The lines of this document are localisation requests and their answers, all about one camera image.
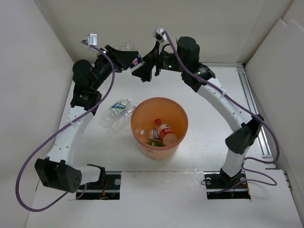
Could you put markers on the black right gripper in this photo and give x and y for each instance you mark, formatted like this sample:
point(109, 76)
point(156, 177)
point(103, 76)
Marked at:
point(153, 58)

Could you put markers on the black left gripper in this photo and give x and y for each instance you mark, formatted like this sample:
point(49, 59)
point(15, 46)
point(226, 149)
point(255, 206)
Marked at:
point(121, 60)

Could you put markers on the pepsi label clear bottle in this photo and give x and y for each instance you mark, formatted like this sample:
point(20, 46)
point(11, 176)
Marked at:
point(138, 61)

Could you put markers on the lemon label clear bottle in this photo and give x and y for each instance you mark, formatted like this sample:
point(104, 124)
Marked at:
point(115, 112)

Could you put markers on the red label clear bottle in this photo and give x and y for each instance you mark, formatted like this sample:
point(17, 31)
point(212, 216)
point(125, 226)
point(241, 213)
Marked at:
point(166, 133)

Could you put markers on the green plastic bottle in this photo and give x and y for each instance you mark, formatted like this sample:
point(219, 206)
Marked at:
point(156, 144)

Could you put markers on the clear bottle blue cap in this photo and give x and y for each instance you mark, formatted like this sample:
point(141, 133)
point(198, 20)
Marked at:
point(124, 119)

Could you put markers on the blue white label clear bottle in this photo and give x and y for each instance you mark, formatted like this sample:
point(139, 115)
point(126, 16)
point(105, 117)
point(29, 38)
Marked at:
point(150, 136)

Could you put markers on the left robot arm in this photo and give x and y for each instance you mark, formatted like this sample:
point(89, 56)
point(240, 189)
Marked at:
point(57, 169)

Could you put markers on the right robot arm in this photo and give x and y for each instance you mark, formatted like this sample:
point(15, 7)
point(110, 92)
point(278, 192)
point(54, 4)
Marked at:
point(245, 128)

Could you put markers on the orange plastic bin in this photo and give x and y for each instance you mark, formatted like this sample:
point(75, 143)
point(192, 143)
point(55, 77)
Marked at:
point(170, 113)

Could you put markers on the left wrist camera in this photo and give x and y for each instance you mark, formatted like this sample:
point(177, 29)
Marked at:
point(92, 39)

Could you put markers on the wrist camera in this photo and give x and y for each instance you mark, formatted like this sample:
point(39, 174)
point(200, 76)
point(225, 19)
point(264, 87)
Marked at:
point(92, 39)
point(159, 35)

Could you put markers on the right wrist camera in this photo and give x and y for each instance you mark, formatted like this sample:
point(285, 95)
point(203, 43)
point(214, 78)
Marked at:
point(159, 35)

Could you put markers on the aluminium rail back edge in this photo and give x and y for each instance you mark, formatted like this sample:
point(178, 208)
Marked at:
point(236, 65)

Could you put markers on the aluminium rail edge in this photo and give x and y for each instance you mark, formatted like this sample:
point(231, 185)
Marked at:
point(236, 65)
point(265, 156)

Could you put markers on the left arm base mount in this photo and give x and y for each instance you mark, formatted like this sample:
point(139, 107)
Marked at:
point(107, 189)

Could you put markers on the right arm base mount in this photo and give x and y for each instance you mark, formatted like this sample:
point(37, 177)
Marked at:
point(217, 188)

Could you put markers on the aluminium rail right edge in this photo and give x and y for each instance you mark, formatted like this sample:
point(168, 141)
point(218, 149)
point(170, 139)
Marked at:
point(265, 156)

